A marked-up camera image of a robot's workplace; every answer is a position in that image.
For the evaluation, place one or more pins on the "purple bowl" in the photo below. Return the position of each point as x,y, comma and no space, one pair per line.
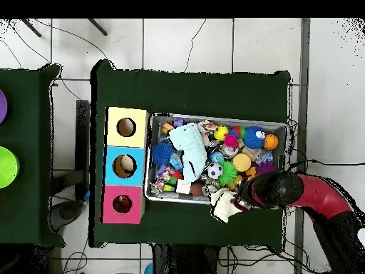
2,107

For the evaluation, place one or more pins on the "black upright panel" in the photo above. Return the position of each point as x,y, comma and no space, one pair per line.
82,128

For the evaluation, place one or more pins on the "cream knitted cloth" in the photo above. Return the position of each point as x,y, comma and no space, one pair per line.
225,205

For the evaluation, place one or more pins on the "mint knitted cloth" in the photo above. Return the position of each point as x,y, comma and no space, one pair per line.
189,148

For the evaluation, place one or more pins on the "clear mesh toy bin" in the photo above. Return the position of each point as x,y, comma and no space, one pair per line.
156,131

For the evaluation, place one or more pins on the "orange toy burger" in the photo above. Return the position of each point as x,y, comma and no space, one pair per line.
241,162

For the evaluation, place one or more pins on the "dark green tablecloth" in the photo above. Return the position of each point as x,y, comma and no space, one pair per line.
28,199
185,91

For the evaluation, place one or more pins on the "lime green bowl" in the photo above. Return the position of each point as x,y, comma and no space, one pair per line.
8,168

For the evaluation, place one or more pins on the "blue spiky rubber ball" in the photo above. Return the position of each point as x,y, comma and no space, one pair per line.
162,152

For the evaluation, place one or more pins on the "pink spiky rubber ball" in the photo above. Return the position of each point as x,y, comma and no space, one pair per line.
231,140

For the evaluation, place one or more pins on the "black and white soccer ball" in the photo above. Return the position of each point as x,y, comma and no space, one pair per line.
214,170

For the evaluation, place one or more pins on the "black tripod leg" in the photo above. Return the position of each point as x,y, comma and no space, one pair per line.
97,27
31,27

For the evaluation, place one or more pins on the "wooden three-hole box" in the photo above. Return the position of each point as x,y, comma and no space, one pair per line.
137,177

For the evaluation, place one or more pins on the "purple spiky rubber ball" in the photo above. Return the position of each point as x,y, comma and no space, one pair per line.
265,167

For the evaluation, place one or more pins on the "orange basketball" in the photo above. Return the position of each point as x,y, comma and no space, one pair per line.
271,141

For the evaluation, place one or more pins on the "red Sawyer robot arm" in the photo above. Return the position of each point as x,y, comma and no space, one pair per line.
322,197

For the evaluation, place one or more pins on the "blue googly-eyed spiky ball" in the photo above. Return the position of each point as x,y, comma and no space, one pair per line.
253,137

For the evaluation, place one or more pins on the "small green spiky ball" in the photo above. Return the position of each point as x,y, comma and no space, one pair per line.
228,172

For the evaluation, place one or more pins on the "cyan ball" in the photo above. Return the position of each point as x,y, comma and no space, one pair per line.
148,270

